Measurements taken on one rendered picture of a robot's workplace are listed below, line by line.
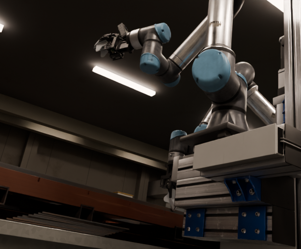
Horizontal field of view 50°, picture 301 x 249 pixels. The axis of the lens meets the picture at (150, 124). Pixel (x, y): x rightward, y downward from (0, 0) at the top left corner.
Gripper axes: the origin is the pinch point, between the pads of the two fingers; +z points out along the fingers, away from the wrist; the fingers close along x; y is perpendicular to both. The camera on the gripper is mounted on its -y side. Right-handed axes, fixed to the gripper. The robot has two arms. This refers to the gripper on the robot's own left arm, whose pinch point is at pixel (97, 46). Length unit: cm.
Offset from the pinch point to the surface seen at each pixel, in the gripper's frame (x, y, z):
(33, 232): -19, 83, -26
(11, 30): 105, -216, 328
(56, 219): -10, 77, -21
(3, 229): -26, 84, -24
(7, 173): -19, 68, -6
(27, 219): -17, 79, -19
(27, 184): -12, 68, -8
